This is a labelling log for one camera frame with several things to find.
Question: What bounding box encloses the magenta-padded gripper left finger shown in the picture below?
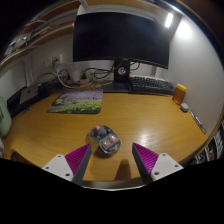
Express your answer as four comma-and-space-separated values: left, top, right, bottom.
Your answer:
41, 143, 93, 186

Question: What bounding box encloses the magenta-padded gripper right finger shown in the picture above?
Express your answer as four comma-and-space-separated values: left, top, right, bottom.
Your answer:
131, 142, 185, 185

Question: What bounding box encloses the transparent computer mouse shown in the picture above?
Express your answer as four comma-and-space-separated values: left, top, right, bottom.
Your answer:
88, 124, 123, 155

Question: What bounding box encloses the flower meadow print mouse pad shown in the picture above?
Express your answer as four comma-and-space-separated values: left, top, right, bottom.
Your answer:
46, 88, 104, 115

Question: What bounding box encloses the thin dark pen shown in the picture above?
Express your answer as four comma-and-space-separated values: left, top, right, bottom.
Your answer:
189, 109, 207, 134

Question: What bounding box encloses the small white case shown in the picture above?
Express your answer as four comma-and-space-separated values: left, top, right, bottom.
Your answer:
179, 102, 190, 113

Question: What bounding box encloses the orange bottle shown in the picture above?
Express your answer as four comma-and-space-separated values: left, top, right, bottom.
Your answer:
172, 83, 188, 106

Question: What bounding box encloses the pale green object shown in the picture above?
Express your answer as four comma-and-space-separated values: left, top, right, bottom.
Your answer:
0, 96, 13, 138

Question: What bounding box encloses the silver mini computer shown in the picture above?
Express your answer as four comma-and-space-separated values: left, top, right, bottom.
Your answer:
19, 83, 41, 106

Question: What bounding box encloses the black box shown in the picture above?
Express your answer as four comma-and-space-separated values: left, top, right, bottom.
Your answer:
6, 82, 52, 118

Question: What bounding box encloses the dark keyboard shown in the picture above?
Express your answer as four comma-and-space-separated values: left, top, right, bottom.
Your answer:
129, 75, 175, 97

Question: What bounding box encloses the white power strip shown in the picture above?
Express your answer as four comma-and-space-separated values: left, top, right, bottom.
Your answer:
64, 68, 92, 84

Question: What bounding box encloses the wooden shelf unit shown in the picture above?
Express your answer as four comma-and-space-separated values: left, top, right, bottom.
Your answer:
0, 0, 82, 68

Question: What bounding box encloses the black computer monitor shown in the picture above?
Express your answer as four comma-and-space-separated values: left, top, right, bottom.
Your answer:
72, 12, 172, 94

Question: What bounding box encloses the bright lamp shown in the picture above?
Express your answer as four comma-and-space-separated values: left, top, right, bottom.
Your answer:
164, 12, 175, 29

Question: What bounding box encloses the white cable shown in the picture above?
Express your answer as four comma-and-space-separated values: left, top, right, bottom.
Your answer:
56, 64, 101, 90

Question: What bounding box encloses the black cable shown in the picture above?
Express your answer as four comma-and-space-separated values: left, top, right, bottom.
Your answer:
83, 67, 116, 80

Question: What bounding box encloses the white wall socket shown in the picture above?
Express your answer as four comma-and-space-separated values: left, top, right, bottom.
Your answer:
50, 54, 64, 67

